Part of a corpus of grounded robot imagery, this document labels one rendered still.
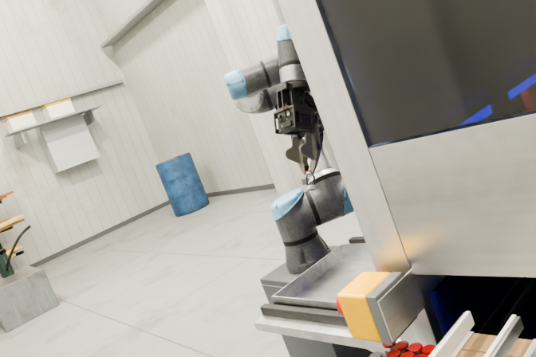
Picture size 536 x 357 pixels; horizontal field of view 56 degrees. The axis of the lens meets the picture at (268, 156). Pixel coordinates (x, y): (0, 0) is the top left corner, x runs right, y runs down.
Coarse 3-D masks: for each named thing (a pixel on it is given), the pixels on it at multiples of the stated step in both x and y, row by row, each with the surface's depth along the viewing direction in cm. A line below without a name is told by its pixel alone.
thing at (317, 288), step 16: (336, 256) 125; (352, 256) 125; (368, 256) 121; (304, 272) 118; (320, 272) 120; (336, 272) 119; (352, 272) 116; (288, 288) 113; (304, 288) 116; (320, 288) 113; (336, 288) 110; (288, 304) 107; (304, 304) 103; (320, 304) 99; (336, 304) 96
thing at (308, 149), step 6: (306, 138) 116; (312, 138) 117; (306, 144) 115; (312, 144) 116; (300, 150) 114; (306, 150) 115; (312, 150) 116; (318, 150) 116; (306, 156) 115; (312, 156) 115; (318, 156) 116; (312, 162) 117; (312, 168) 116
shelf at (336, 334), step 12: (504, 300) 85; (492, 312) 82; (264, 324) 107; (276, 324) 104; (288, 324) 102; (300, 324) 100; (312, 324) 98; (324, 324) 97; (336, 324) 95; (300, 336) 99; (312, 336) 96; (324, 336) 94; (336, 336) 91; (348, 336) 89; (372, 348) 85
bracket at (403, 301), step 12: (408, 276) 71; (396, 288) 69; (408, 288) 70; (384, 300) 67; (396, 300) 68; (408, 300) 70; (420, 300) 72; (384, 312) 66; (396, 312) 68; (408, 312) 69; (396, 324) 67; (408, 324) 69; (396, 336) 67
